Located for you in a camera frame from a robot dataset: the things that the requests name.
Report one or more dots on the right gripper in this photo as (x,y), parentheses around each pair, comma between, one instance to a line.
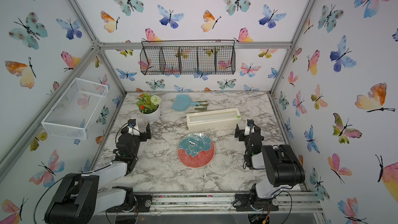
(241,133)

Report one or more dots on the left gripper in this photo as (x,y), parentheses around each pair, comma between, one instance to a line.
(143,137)

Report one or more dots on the clear plastic wrap sheet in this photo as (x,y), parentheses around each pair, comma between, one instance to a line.
(196,149)

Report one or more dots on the red plate with teal flower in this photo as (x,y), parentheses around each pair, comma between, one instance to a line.
(196,150)

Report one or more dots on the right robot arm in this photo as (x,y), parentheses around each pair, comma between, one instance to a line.
(282,168)

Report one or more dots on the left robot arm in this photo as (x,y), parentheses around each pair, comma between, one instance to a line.
(78,199)

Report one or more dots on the potted plant in white pot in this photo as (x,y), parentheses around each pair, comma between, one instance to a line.
(149,106)

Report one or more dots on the teal hand mirror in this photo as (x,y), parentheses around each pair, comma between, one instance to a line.
(183,102)

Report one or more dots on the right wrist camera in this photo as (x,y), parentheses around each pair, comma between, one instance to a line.
(250,127)

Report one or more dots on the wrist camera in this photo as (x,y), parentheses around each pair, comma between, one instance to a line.
(132,127)
(250,127)

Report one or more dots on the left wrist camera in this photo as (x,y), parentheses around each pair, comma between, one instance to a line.
(132,127)

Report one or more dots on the white mesh wall basket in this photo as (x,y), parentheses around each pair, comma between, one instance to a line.
(74,112)

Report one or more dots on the black wire wall basket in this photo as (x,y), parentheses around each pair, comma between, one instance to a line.
(178,57)

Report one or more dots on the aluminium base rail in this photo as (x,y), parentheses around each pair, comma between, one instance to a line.
(226,203)

